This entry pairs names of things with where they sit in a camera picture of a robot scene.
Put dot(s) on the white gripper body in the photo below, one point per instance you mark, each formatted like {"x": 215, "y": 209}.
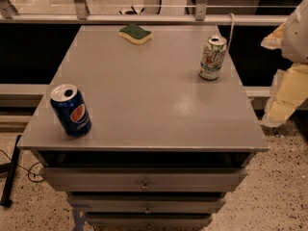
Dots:
{"x": 296, "y": 38}

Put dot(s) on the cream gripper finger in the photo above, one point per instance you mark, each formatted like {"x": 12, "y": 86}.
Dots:
{"x": 289, "y": 89}
{"x": 274, "y": 39}

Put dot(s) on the white green 7up can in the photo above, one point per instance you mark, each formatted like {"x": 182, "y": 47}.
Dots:
{"x": 213, "y": 54}

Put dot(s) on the green yellow sponge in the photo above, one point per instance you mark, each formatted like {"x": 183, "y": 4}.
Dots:
{"x": 135, "y": 34}

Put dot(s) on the blue pepsi can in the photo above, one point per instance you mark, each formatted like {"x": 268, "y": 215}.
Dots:
{"x": 70, "y": 108}

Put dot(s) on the grey drawer cabinet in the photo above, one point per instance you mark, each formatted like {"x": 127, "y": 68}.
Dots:
{"x": 165, "y": 145}

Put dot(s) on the black floor stand bar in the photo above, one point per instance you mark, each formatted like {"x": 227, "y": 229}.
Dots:
{"x": 10, "y": 169}

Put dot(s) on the metal window railing frame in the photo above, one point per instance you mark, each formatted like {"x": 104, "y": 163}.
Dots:
{"x": 217, "y": 12}

